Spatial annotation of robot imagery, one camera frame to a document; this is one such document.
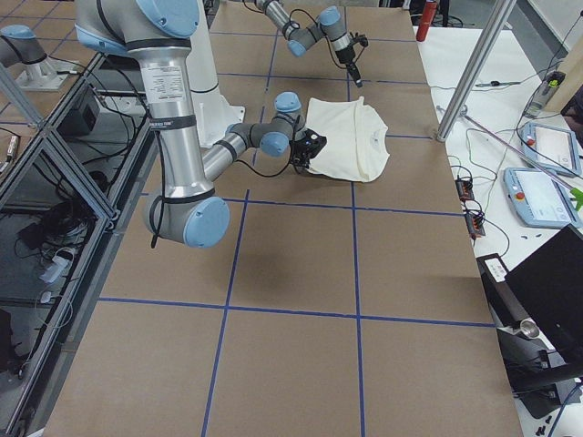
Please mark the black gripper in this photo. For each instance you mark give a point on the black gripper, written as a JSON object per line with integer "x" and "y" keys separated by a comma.
{"x": 346, "y": 56}
{"x": 301, "y": 157}

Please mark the cream long-sleeve cat shirt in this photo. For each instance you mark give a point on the cream long-sleeve cat shirt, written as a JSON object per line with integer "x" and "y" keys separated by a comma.
{"x": 355, "y": 133}

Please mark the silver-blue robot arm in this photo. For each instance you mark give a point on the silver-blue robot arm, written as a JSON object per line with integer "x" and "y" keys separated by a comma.
{"x": 157, "y": 35}
{"x": 302, "y": 31}

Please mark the red cylinder bottle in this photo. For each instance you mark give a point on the red cylinder bottle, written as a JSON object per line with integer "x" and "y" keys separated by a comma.
{"x": 426, "y": 20}

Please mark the orange black electronics board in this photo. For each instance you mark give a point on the orange black electronics board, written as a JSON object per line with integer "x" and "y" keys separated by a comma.
{"x": 464, "y": 188}

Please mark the clear water bottle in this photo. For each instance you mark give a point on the clear water bottle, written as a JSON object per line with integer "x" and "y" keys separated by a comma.
{"x": 544, "y": 92}

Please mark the far teach pendant tablet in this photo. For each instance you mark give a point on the far teach pendant tablet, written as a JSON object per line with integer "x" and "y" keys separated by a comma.
{"x": 552, "y": 148}

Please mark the teach pendant tablet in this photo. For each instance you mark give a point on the teach pendant tablet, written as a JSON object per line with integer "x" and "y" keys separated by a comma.
{"x": 539, "y": 201}
{"x": 552, "y": 148}

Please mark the near teach pendant tablet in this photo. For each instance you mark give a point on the near teach pendant tablet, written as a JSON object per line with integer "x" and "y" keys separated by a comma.
{"x": 539, "y": 201}

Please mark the long reacher grabber stick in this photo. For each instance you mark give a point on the long reacher grabber stick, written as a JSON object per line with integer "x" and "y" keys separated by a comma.
{"x": 576, "y": 193}

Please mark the black labelled box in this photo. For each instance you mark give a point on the black labelled box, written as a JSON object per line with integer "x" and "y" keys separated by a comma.
{"x": 498, "y": 293}

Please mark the black monitor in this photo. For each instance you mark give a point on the black monitor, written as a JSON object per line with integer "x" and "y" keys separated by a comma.
{"x": 548, "y": 285}

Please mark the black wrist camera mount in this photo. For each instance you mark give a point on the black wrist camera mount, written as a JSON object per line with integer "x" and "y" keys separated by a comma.
{"x": 312, "y": 143}
{"x": 357, "y": 39}

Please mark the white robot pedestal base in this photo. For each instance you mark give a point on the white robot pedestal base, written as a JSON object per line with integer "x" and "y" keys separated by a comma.
{"x": 213, "y": 112}

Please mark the green strap wristwatch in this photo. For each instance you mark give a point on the green strap wristwatch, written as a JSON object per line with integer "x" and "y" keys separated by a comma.
{"x": 498, "y": 84}

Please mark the aluminium frame post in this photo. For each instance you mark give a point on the aluminium frame post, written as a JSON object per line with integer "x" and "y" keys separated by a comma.
{"x": 494, "y": 25}

